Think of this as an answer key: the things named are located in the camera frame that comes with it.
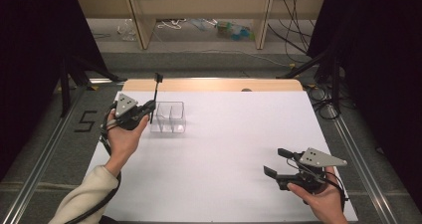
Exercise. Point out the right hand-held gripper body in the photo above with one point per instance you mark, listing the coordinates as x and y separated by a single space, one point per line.
316 157

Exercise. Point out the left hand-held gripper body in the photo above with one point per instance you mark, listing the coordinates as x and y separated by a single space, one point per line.
127 105

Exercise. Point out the clear plastic organizer box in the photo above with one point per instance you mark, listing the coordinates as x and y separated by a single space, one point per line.
170 117

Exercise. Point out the person's left hand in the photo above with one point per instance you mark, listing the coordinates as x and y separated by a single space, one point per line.
124 144

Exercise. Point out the person's right hand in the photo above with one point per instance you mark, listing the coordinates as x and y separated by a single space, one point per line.
326 204

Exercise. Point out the white paper sheet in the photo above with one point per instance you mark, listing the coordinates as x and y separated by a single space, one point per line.
232 171

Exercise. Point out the wooden table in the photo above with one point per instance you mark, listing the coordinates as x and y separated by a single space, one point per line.
199 84

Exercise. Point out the black metal stand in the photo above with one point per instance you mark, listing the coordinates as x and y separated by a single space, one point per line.
336 81
64 91

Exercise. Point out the dark round table grommet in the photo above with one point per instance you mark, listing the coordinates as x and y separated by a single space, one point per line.
246 90

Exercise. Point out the clear plastic bag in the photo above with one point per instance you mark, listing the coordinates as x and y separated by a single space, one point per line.
127 30

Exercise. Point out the wooden shelf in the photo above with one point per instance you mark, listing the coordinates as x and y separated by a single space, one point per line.
141 25

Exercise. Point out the black curtain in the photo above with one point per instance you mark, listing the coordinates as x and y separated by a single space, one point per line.
381 68
26 68

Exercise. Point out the green and blue plastic packets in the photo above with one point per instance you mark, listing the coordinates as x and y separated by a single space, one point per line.
232 31

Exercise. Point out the metal floor rail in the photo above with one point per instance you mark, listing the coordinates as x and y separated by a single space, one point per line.
36 180
365 177

